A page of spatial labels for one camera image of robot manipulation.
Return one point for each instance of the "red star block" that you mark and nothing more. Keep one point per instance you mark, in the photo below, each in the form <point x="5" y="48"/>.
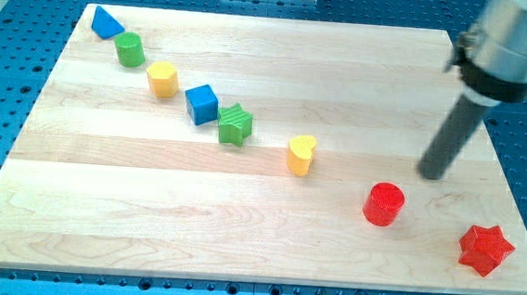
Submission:
<point x="484" y="248"/>

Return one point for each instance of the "green cylinder block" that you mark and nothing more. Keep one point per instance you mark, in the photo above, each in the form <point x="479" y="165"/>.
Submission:
<point x="129" y="49"/>

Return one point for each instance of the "green star block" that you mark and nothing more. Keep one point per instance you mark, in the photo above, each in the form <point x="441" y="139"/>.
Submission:
<point x="234" y="125"/>

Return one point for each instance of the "red cylinder block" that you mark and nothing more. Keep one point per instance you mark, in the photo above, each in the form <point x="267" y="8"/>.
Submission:
<point x="384" y="202"/>

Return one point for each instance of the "yellow heart block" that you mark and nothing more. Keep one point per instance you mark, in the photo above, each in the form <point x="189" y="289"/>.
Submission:
<point x="301" y="153"/>

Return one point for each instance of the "blue triangle block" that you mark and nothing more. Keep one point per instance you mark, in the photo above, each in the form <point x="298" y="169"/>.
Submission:
<point x="104" y="25"/>

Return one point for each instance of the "blue cube block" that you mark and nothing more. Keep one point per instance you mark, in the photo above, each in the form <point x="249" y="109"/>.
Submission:
<point x="202" y="104"/>

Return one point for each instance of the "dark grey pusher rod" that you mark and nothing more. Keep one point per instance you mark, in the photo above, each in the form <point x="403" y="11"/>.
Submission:
<point x="460" y="124"/>

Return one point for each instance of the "yellow hexagon block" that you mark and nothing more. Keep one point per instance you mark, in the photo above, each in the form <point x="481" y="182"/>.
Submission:
<point x="162" y="79"/>

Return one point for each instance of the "wooden board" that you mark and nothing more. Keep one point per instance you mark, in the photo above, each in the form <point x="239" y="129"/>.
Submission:
<point x="105" y="178"/>

